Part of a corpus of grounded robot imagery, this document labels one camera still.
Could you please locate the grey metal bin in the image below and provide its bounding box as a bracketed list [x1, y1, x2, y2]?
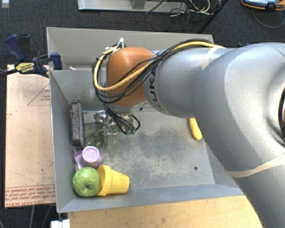
[46, 27, 244, 214]

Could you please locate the green clear glass thing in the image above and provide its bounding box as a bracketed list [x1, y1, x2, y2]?
[84, 121, 120, 147]

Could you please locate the yellow plastic cup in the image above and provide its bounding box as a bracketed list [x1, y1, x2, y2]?
[95, 164, 130, 197]

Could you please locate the dark green flat block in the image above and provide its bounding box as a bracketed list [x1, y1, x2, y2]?
[69, 101, 86, 148]

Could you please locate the lilac plastic cup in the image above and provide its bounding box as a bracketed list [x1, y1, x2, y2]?
[74, 145, 104, 170]

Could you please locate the green apple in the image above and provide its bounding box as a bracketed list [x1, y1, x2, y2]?
[72, 166, 102, 198]

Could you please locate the yellow banana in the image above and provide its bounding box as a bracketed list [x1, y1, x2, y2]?
[189, 117, 203, 141]

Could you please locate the brown cardboard board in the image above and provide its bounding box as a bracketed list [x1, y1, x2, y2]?
[4, 64, 57, 209]

